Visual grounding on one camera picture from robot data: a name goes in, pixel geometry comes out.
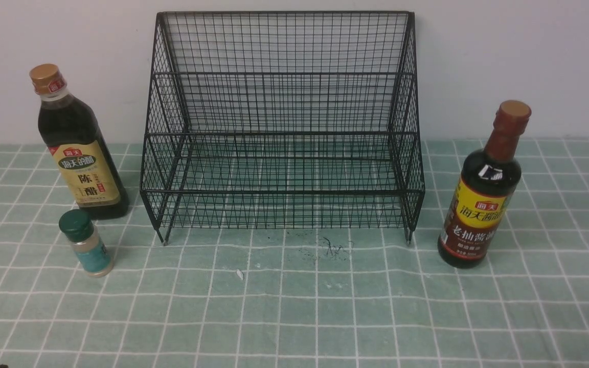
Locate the black wire mesh shelf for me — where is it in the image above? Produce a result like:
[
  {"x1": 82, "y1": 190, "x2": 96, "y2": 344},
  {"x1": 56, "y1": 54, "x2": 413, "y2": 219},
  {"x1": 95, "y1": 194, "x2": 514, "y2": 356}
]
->
[{"x1": 140, "y1": 10, "x2": 425, "y2": 244}]

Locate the small green-capped spice jar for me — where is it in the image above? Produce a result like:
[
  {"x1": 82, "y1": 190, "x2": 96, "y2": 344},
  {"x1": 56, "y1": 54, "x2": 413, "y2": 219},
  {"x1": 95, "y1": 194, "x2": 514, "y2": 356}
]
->
[{"x1": 58, "y1": 209, "x2": 113, "y2": 278}]

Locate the dark vinegar bottle gold cap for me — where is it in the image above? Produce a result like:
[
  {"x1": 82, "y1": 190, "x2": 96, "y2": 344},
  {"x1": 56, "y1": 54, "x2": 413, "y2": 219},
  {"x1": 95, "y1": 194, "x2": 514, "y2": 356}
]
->
[{"x1": 30, "y1": 63, "x2": 129, "y2": 220}]

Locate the soy sauce bottle brown cap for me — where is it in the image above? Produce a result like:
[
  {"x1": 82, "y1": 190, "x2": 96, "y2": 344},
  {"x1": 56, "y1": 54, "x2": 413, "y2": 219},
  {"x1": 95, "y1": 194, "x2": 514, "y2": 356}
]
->
[{"x1": 437, "y1": 100, "x2": 532, "y2": 269}]

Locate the green checkered tablecloth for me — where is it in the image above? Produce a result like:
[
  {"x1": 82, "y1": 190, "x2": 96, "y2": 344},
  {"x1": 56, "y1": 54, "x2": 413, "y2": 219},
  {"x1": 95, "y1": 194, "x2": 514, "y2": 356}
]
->
[{"x1": 0, "y1": 137, "x2": 589, "y2": 367}]

